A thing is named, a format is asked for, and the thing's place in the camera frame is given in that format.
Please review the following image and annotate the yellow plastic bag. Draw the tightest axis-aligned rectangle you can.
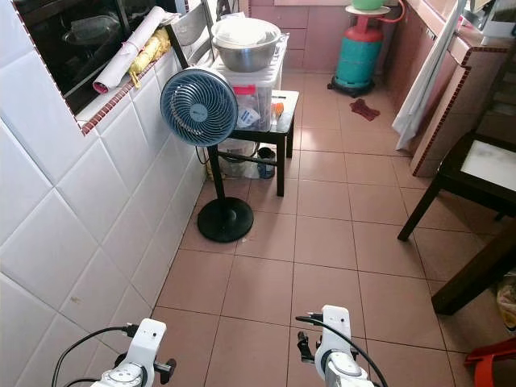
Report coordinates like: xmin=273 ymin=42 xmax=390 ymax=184
xmin=128 ymin=29 xmax=173 ymax=88

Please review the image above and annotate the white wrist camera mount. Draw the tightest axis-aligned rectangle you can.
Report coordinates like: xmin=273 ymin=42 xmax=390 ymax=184
xmin=316 ymin=305 xmax=355 ymax=360
xmin=126 ymin=318 xmax=168 ymax=380

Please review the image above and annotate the dark wok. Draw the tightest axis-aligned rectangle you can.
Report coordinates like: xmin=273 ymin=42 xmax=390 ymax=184
xmin=61 ymin=14 xmax=123 ymax=47

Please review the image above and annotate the red plastic stool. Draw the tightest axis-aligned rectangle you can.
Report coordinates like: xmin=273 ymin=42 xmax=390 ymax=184
xmin=463 ymin=339 xmax=516 ymax=387

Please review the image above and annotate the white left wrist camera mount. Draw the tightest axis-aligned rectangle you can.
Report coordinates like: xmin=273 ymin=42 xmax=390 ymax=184
xmin=126 ymin=318 xmax=168 ymax=380

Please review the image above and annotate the dark red floor cloth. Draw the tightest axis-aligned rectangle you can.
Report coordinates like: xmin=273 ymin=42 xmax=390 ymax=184
xmin=349 ymin=98 xmax=381 ymax=123

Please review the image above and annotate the clear plastic storage box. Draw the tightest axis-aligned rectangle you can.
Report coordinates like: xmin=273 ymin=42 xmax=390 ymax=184
xmin=214 ymin=55 xmax=284 ymax=132

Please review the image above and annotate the black metal chair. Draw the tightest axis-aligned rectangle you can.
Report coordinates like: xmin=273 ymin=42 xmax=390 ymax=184
xmin=164 ymin=0 xmax=220 ymax=72

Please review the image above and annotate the red-brown cabinet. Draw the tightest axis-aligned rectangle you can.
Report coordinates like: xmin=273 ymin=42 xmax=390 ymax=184
xmin=250 ymin=0 xmax=349 ymax=72

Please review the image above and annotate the white hanging cloth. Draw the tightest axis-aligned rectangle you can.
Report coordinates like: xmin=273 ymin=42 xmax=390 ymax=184
xmin=392 ymin=0 xmax=470 ymax=152

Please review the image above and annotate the white plate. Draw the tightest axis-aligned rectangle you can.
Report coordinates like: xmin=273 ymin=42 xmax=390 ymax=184
xmin=215 ymin=18 xmax=280 ymax=46

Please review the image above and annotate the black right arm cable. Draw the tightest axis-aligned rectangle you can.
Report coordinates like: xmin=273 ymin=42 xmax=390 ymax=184
xmin=295 ymin=312 xmax=393 ymax=387

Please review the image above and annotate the small black side table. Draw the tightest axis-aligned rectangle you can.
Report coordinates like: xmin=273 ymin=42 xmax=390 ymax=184
xmin=206 ymin=89 xmax=300 ymax=198

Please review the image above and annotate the white rolled paper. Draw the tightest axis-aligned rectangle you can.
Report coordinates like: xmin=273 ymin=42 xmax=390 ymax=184
xmin=92 ymin=7 xmax=171 ymax=96

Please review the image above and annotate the dark wooden table white top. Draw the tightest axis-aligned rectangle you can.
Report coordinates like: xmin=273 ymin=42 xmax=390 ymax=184
xmin=397 ymin=131 xmax=516 ymax=243

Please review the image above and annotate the brown tiled counter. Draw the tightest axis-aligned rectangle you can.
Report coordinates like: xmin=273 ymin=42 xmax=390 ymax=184
xmin=410 ymin=36 xmax=516 ymax=179

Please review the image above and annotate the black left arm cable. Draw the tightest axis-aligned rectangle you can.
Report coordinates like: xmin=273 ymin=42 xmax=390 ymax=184
xmin=51 ymin=323 xmax=137 ymax=387

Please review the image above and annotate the yellowish plastic bag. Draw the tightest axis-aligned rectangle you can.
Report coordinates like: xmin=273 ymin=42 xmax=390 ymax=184
xmin=497 ymin=273 xmax=516 ymax=333

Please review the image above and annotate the green gas cylinder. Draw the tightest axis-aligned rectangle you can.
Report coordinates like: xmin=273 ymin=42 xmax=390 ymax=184
xmin=327 ymin=13 xmax=387 ymax=98

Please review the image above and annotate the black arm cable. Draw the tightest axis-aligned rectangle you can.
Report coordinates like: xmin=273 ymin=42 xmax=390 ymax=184
xmin=51 ymin=323 xmax=137 ymax=387
xmin=295 ymin=312 xmax=393 ymax=387

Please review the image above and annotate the blue-grey standing fan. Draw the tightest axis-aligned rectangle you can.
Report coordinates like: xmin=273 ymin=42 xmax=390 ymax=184
xmin=160 ymin=68 xmax=255 ymax=244

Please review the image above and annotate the clear plastic bag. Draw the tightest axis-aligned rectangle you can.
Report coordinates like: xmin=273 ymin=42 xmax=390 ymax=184
xmin=216 ymin=139 xmax=278 ymax=180

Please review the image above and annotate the steel mixing bowl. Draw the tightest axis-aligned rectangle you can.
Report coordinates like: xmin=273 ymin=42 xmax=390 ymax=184
xmin=211 ymin=18 xmax=283 ymax=73

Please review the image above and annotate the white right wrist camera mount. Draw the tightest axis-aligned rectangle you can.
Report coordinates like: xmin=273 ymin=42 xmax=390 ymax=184
xmin=316 ymin=305 xmax=355 ymax=360

